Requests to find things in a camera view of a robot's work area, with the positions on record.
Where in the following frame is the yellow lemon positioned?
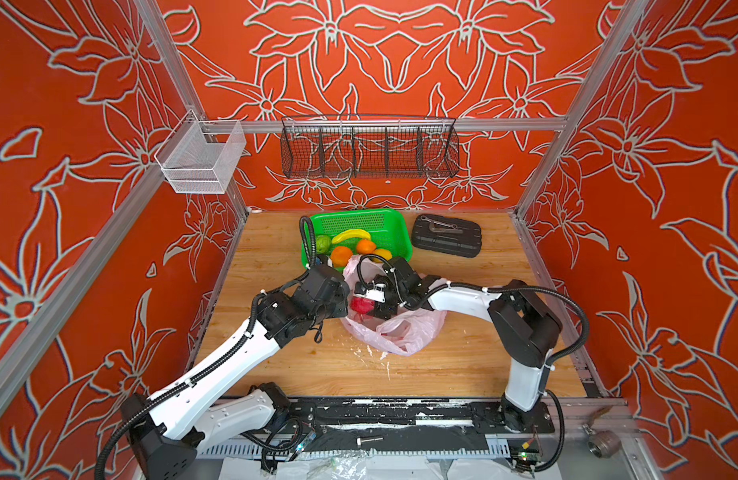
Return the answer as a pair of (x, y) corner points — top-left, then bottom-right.
(373, 248), (393, 261)

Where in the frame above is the orange fruit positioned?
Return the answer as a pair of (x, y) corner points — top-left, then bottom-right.
(356, 239), (377, 255)
(330, 246), (354, 268)

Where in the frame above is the red watermelon slice toy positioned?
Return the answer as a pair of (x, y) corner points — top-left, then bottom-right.
(350, 296), (376, 315)

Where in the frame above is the pink plastic bag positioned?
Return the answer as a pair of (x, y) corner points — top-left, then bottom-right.
(340, 254), (449, 358)

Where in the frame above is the green lime fruit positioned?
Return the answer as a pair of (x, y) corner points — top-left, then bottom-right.
(316, 235), (332, 255)

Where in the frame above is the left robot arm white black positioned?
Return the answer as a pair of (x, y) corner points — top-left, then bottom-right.
(94, 216), (350, 479)

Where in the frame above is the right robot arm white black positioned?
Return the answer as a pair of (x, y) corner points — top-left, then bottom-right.
(346, 254), (590, 433)

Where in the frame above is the green plastic basket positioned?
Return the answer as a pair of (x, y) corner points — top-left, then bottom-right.
(310, 208), (413, 261)

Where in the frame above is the black tool case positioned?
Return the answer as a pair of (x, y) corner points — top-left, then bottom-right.
(411, 214), (482, 258)

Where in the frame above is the yellow banana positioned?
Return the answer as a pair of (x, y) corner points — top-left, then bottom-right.
(331, 229), (372, 244)

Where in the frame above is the metal cylinder fitting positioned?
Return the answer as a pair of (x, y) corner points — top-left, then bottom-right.
(587, 430), (622, 458)

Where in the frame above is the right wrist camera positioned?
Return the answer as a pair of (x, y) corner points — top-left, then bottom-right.
(356, 282), (389, 303)

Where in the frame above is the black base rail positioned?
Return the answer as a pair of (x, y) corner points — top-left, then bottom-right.
(235, 395), (556, 457)

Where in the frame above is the black wire basket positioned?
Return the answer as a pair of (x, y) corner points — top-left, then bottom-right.
(280, 114), (461, 180)

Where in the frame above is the clear plastic wall bin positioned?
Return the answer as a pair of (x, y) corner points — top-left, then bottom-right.
(155, 111), (247, 194)

